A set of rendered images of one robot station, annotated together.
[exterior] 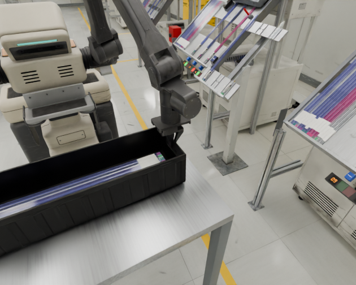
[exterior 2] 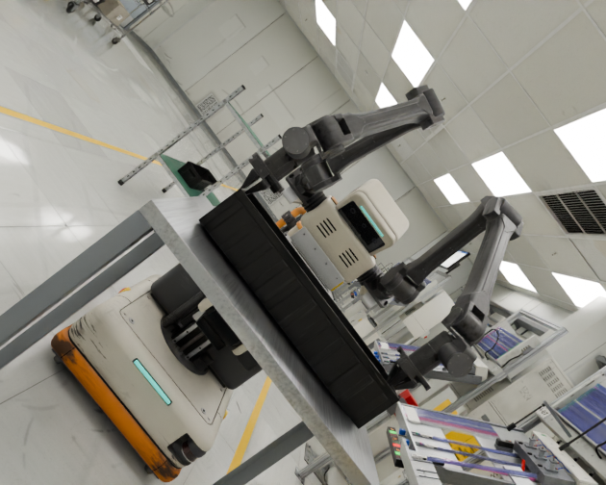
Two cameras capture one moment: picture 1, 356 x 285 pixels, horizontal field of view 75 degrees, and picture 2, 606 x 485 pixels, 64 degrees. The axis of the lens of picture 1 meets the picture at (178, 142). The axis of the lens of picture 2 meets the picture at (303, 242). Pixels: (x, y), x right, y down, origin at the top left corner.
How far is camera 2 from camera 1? 0.71 m
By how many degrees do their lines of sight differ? 40
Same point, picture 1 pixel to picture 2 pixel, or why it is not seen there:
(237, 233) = not seen: outside the picture
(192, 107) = (462, 364)
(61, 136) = not seen: hidden behind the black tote
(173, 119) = (422, 365)
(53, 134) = not seen: hidden behind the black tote
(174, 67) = (476, 329)
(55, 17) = (400, 228)
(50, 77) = (334, 245)
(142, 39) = (475, 290)
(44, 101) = (305, 249)
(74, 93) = (328, 275)
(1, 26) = (369, 190)
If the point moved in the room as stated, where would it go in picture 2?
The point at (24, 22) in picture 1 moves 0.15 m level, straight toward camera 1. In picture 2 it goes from (382, 205) to (391, 209)
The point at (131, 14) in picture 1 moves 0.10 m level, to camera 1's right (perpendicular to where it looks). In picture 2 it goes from (485, 273) to (514, 307)
